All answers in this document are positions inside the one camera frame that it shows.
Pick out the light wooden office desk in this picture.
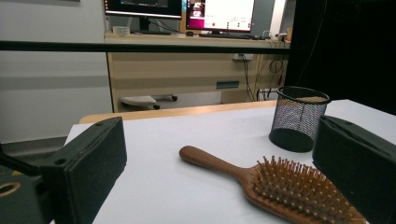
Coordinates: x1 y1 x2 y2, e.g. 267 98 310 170
104 31 292 113

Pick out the dark-screen computer monitor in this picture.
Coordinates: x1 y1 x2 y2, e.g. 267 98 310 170
103 0 183 32

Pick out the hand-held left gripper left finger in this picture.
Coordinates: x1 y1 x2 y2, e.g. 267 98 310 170
40 116 128 224

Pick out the white power strip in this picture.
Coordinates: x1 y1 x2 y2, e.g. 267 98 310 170
232 53 255 62

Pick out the bright-screen computer monitor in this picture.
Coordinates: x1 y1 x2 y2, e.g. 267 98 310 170
185 0 256 35

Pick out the black metal frame rail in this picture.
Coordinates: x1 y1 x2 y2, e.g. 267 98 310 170
0 40 291 55

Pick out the black curtain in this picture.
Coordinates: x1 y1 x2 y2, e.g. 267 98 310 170
284 0 396 116

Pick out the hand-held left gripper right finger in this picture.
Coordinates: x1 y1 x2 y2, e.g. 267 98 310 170
312 115 396 224

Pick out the black keyboard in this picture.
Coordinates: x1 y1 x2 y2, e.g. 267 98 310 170
198 32 260 40

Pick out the bundle of hanging cables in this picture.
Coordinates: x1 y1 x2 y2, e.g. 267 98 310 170
239 54 288 102

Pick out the black mesh pen holder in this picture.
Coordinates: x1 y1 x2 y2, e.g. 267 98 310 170
268 86 332 153

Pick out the wooden paddle hairbrush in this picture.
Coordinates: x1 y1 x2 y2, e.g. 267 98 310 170
178 145 370 224

